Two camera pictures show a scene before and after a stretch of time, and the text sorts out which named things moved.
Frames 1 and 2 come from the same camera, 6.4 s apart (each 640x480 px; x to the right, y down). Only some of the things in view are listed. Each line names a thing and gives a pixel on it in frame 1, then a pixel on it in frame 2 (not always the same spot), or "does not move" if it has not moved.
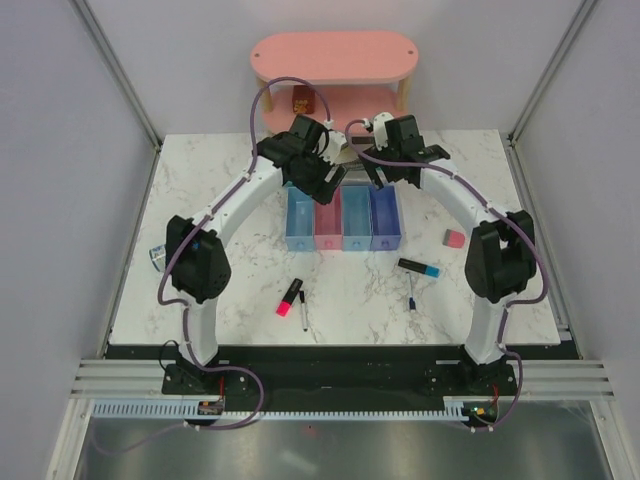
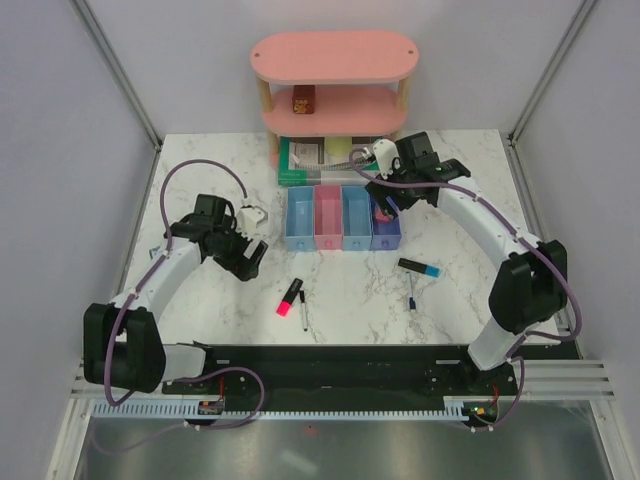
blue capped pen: x=412 y=301 does not move
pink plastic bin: x=329 y=223 does not move
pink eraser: x=453 y=239 -> x=380 y=217
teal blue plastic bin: x=356 y=218 does not move
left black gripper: x=320 y=190 -> x=240 y=266
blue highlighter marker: x=421 y=268 does not move
